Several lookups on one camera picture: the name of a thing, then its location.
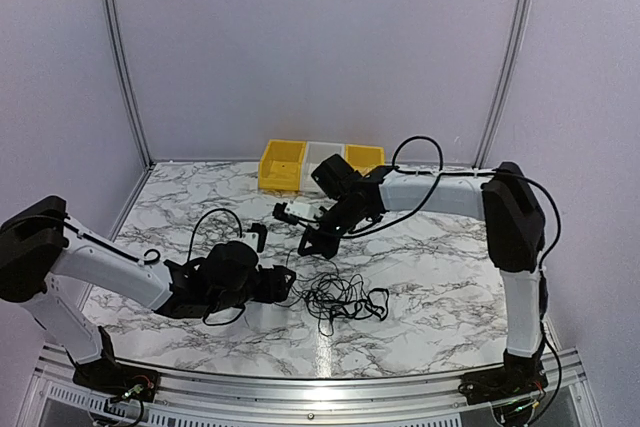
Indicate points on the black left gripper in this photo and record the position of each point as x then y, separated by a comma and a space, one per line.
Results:
274, 289

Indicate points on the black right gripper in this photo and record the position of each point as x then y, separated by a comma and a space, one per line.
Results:
326, 248

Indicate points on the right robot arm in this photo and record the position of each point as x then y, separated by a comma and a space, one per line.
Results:
503, 198

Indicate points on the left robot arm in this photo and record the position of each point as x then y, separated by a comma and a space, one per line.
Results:
43, 243

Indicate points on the right yellow bin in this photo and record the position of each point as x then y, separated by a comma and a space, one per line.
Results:
364, 158

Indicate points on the yellow bin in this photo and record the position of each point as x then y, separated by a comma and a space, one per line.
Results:
280, 166
364, 158

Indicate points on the white translucent bin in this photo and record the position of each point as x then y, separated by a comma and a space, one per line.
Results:
315, 153

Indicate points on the left yellow bin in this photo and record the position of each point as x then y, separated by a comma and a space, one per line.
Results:
280, 166

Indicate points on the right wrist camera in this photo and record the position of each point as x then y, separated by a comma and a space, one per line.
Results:
296, 212

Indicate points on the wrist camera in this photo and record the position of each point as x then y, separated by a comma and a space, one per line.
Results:
296, 212
255, 237

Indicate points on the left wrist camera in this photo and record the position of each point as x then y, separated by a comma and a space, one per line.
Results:
255, 237

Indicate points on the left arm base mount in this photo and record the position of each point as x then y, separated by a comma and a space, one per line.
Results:
126, 382

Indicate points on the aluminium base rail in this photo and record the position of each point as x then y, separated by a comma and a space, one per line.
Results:
185, 398

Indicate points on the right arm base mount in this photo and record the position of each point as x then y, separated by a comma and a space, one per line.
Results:
498, 383

